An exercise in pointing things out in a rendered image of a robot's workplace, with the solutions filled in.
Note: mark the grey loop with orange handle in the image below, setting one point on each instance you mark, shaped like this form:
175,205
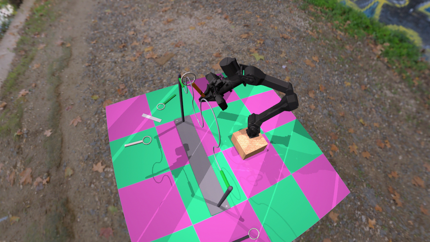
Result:
193,84

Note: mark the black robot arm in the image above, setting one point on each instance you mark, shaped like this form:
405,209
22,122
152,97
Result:
254,76

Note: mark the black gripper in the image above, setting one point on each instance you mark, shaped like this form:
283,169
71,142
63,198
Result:
214,95

